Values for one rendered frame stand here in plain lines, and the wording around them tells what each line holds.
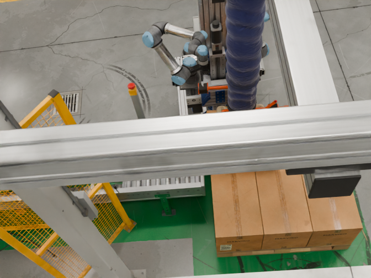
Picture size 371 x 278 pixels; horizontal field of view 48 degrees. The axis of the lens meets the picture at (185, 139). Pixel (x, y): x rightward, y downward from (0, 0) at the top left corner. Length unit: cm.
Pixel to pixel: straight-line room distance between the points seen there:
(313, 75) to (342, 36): 463
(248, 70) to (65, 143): 208
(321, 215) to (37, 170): 302
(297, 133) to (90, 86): 465
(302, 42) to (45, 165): 73
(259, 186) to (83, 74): 284
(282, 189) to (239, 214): 44
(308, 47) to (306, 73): 9
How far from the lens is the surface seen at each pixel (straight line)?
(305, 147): 83
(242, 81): 287
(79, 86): 539
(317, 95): 107
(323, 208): 370
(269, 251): 405
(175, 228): 416
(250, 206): 363
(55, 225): 242
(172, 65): 349
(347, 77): 528
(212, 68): 376
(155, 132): 82
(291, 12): 127
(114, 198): 363
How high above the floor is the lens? 388
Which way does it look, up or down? 57 degrees down
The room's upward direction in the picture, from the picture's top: 10 degrees counter-clockwise
